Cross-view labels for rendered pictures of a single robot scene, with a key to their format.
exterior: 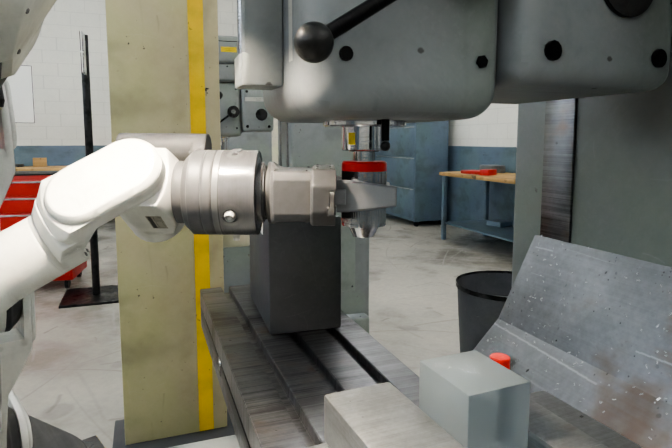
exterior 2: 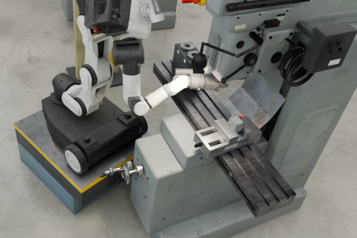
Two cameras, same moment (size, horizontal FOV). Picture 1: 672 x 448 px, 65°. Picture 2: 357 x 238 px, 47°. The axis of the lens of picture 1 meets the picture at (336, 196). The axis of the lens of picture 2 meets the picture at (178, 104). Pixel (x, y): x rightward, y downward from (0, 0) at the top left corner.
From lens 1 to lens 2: 1.83 m
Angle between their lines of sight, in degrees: 36
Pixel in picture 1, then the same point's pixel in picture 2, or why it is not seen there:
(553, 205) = not seen: hidden behind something
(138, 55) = not seen: outside the picture
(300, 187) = (212, 85)
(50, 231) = (170, 93)
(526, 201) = not seen: hidden behind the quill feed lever
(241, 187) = (201, 85)
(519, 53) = (254, 71)
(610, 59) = (270, 69)
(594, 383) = (256, 108)
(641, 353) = (266, 104)
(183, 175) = (191, 82)
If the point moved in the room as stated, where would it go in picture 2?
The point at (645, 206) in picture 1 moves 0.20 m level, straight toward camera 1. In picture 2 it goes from (276, 76) to (268, 95)
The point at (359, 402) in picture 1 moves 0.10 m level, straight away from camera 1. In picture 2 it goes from (220, 122) to (217, 109)
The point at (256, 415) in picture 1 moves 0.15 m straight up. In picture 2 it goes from (192, 113) to (196, 94)
